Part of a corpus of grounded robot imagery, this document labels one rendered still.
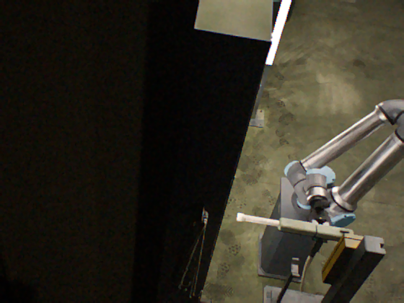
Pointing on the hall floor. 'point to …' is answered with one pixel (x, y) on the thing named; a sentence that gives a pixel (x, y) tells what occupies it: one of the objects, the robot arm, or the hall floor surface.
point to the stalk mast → (356, 270)
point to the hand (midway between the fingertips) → (321, 236)
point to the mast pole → (260, 91)
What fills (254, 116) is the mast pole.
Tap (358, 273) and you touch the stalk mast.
